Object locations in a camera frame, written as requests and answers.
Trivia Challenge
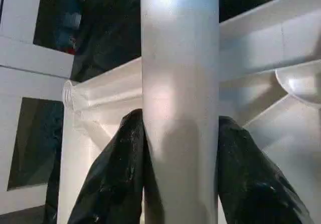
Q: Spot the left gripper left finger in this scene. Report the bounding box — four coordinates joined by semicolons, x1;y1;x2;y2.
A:
69;108;146;224

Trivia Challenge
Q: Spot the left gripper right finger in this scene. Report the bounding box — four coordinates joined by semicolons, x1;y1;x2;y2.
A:
217;116;314;224

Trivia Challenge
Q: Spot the white plastic table leg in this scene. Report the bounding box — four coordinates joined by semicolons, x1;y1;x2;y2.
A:
139;0;220;224

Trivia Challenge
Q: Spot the white cabinet with glass doors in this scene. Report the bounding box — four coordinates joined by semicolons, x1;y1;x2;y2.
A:
0;0;75;207

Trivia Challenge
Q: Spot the white plastic table top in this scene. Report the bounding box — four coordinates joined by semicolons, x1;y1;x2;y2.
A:
56;0;321;224

